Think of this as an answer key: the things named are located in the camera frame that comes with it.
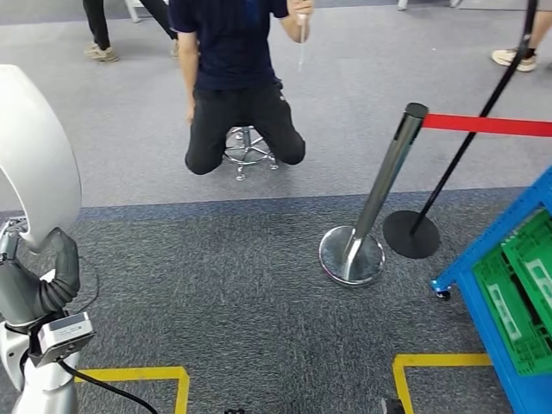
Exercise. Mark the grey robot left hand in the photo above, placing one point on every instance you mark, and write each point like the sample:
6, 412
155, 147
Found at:
23, 300

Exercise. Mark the white curved plastic part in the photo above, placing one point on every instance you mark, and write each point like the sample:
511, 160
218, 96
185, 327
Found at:
38, 154

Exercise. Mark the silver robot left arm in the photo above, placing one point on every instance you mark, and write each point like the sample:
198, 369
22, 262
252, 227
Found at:
43, 394

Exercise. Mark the blue metal shelf rack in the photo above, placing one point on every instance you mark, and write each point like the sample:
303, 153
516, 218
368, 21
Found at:
482, 354

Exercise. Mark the yellow floor tape square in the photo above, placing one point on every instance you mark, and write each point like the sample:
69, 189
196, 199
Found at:
181, 388

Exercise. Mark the person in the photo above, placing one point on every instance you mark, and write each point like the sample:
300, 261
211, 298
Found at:
513, 59
97, 23
232, 51

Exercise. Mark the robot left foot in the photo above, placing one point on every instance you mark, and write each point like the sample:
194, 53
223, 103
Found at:
233, 411

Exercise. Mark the thin white rod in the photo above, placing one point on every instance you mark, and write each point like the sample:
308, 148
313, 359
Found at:
302, 45

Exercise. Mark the black pole stand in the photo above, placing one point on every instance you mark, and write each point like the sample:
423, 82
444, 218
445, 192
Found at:
411, 234

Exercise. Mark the red barrier belt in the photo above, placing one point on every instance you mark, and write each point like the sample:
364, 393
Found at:
487, 126

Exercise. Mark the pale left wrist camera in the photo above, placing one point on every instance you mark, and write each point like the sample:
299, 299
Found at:
64, 334

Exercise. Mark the chrome stanchion post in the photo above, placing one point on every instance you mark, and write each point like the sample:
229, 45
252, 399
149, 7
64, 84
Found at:
388, 171

